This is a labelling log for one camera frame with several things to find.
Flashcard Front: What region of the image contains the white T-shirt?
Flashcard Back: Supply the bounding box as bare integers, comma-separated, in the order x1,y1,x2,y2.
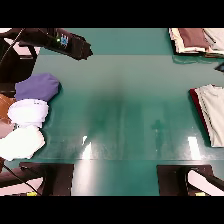
194,83,224,148

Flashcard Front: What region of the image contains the purple garment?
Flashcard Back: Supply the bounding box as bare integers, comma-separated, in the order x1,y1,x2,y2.
14,72,61,103

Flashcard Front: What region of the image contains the white garment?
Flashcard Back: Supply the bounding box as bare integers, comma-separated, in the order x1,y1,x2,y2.
202,27,224,52
0,125,46,162
6,98,51,129

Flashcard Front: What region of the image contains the dark red garment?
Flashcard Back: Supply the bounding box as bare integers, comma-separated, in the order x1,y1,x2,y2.
188,87,213,148

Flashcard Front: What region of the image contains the cream garment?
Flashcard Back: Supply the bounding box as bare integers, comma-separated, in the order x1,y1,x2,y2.
168,27,188,55

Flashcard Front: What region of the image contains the brown garment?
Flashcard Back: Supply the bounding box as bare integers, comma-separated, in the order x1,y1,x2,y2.
177,27,212,50
0,93,17,125

